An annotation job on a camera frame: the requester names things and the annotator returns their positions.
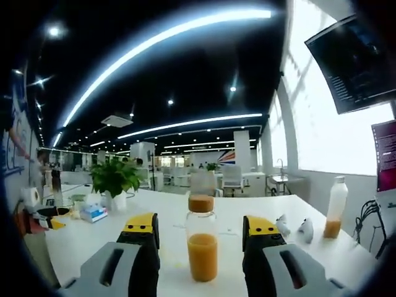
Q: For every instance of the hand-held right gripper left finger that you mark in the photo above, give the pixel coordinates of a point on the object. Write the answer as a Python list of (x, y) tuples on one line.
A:
[(133, 266)]

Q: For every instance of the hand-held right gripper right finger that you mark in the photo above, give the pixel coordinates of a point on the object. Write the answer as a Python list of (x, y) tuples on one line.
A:
[(272, 269)]

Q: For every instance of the glass culture medium bottle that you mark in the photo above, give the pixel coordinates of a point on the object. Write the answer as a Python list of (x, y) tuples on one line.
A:
[(202, 260)]

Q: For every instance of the brown cork bottle stopper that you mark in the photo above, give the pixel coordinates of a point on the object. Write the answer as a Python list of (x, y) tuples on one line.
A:
[(201, 204)]

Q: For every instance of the plastic bottle with orange liquid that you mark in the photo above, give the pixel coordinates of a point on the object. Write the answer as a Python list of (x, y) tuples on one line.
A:
[(332, 229)]

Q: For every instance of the white paper roll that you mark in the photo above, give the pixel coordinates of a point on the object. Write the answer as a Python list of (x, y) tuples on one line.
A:
[(31, 196)]

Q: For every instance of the dark tall cylinder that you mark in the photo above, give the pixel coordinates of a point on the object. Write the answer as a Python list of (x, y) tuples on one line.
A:
[(56, 182)]

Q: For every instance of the green packet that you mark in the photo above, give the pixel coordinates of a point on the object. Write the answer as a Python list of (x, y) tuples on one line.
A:
[(79, 197)]

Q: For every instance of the blue tissue pack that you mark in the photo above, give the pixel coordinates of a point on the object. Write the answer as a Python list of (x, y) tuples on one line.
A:
[(96, 215)]

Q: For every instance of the white table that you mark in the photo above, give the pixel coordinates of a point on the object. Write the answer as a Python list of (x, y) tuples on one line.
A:
[(173, 216)]

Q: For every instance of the green potted plant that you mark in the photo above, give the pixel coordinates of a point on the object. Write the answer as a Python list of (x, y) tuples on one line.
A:
[(114, 178)]

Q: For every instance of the white low cabinet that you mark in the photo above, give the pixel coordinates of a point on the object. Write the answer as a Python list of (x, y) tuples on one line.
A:
[(254, 184)]

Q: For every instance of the steel sink with faucet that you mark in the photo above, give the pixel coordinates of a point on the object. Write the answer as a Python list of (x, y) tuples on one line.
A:
[(283, 182)]

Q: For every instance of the black stand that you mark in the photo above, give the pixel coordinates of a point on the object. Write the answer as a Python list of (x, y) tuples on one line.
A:
[(152, 173)]

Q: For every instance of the white office chair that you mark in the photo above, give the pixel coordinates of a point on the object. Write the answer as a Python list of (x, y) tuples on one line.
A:
[(232, 178)]

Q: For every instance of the ceiling air conditioner vent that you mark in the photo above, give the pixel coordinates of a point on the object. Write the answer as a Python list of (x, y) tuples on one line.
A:
[(117, 120)]

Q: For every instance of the small green plant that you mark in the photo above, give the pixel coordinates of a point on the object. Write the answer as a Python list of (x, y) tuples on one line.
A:
[(212, 167)]

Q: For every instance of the short curved ceiling light strip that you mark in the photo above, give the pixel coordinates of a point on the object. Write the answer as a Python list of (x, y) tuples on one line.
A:
[(191, 123)]

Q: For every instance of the long curved ceiling light strip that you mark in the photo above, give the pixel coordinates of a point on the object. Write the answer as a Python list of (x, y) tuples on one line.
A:
[(148, 43)]

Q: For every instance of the black monitor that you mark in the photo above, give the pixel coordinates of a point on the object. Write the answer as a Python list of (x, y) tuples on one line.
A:
[(355, 68)]

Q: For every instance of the wall poster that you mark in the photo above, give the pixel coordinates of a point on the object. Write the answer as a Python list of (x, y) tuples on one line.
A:
[(17, 145)]

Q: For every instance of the striped wall graphic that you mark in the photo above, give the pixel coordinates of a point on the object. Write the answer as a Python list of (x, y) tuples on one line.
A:
[(227, 157)]

